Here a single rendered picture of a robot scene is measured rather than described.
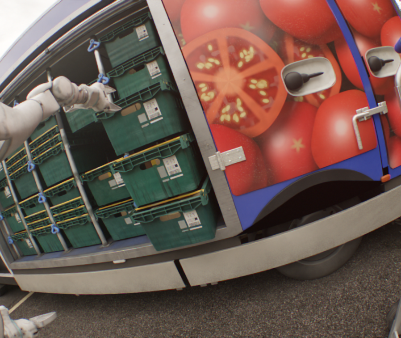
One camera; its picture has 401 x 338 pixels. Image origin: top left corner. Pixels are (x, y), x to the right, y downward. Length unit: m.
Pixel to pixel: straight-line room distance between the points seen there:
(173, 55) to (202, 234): 0.90
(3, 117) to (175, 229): 0.93
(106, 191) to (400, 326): 1.83
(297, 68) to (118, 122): 0.92
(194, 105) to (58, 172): 1.15
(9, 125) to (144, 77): 1.09
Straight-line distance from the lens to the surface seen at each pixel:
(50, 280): 2.21
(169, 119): 1.01
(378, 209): 1.45
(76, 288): 1.99
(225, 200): 1.12
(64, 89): 0.63
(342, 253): 1.61
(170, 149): 0.97
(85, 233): 1.78
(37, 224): 2.14
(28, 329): 0.87
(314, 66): 1.21
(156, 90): 1.02
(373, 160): 1.34
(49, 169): 1.85
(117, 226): 1.58
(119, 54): 1.50
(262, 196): 1.13
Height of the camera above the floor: 1.12
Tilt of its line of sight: 7 degrees down
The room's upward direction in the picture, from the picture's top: 19 degrees counter-clockwise
